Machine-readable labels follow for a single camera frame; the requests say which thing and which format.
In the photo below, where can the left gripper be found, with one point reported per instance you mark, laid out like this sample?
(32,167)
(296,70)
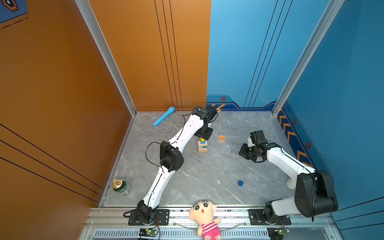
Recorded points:
(207,136)

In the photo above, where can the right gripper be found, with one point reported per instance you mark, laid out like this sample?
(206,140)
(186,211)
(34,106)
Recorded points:
(242,153)

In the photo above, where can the pink rectangular block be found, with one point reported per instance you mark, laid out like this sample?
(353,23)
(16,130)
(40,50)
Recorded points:
(202,145)

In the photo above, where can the natural wood rectangular block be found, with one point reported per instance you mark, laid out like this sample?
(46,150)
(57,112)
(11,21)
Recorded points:
(202,150)

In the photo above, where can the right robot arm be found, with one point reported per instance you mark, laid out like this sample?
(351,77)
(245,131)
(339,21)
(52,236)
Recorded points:
(314,190)

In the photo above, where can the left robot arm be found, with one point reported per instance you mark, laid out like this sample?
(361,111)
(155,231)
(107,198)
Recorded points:
(171,158)

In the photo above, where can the cyan toy microphone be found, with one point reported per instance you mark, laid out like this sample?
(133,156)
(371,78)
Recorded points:
(164,115)

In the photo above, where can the white bottle green cap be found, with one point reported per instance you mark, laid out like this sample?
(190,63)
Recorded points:
(291,183)

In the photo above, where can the plush doll pink shirt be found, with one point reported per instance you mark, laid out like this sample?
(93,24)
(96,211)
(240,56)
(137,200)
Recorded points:
(202,213)

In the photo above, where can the right circuit board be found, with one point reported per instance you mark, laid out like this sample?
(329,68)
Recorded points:
(277,234)

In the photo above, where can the circuit board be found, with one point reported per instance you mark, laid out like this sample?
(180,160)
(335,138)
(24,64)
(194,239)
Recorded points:
(277,234)
(148,234)

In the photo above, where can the white tape roll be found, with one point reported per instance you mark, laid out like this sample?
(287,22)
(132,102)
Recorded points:
(120,186)

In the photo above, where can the left circuit board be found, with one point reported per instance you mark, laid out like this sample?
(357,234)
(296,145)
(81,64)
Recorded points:
(148,234)

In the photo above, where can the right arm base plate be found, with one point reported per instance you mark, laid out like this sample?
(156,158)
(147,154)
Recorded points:
(262,217)

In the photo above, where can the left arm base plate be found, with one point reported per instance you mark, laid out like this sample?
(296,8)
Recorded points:
(159,217)

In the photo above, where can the aluminium front rail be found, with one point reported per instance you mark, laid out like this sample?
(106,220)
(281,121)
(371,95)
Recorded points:
(112,224)

